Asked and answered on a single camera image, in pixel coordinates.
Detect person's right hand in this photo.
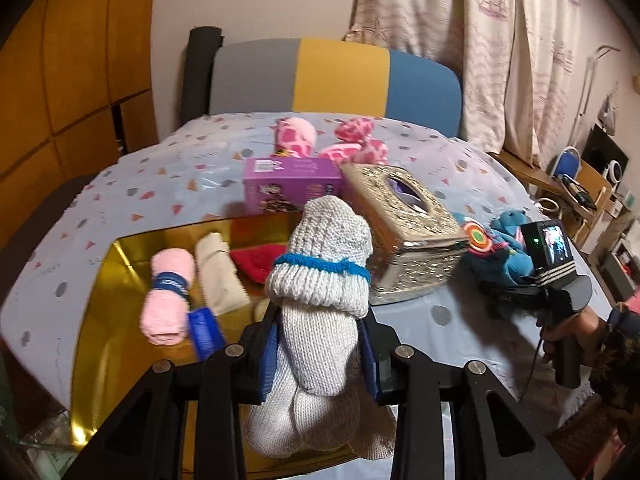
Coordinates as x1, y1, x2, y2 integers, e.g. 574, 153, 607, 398
537, 305, 610, 368

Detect purple cardboard box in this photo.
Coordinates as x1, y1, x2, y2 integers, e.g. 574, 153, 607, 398
242, 156, 346, 216

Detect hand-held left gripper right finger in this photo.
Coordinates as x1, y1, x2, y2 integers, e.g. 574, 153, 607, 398
357, 310, 576, 480

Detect grey yellow blue chair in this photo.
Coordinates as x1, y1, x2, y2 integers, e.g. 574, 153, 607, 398
209, 37, 462, 138

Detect person's brown patterned clothing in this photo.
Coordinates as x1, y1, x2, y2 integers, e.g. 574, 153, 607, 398
545, 395, 640, 480

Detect wooden wardrobe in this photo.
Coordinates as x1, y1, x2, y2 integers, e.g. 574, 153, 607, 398
0, 0, 161, 251

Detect blue plush toy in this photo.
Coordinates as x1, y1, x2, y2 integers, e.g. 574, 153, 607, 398
452, 209, 538, 291

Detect clear plastic bag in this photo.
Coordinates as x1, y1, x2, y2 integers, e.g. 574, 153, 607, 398
20, 410, 76, 480

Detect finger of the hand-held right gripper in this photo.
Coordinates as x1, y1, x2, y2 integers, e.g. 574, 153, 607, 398
479, 280, 541, 321

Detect blue ribbed card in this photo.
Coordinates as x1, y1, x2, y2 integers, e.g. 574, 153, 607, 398
186, 307, 226, 361

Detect person's right forearm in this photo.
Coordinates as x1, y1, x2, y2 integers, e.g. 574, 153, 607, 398
590, 307, 640, 441

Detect wooden side table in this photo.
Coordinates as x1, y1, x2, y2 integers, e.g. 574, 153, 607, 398
492, 150, 621, 251

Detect pink socks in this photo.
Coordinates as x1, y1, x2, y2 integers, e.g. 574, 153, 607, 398
139, 250, 196, 346

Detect blue folding chair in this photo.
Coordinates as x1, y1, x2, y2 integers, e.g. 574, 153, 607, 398
552, 146, 581, 181

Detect black cable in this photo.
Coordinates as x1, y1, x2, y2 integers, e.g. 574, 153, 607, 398
517, 337, 546, 403

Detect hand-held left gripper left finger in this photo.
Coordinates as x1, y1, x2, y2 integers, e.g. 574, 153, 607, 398
90, 305, 281, 480

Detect red knitted hat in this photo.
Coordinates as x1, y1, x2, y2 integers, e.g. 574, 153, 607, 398
230, 244, 288, 286

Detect beige cloth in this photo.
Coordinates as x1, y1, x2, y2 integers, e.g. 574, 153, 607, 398
194, 231, 251, 318

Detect cream printed curtain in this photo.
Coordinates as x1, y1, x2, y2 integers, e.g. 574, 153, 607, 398
342, 0, 583, 168

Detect grey knitted socks blue band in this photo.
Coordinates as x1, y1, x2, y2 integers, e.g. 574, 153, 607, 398
243, 195, 396, 461

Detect ornate gold tissue box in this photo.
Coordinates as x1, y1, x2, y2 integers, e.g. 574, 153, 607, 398
342, 164, 471, 306

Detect pink spotted plush toy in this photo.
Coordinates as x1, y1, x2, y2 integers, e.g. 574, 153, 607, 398
317, 116, 390, 166
274, 116, 317, 159

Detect gold metal tray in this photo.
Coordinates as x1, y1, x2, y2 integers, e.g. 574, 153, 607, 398
70, 212, 381, 476

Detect white metal stand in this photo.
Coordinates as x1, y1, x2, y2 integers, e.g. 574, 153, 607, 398
575, 45, 621, 131

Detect black monitor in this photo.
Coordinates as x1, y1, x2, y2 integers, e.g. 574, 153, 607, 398
582, 127, 630, 181

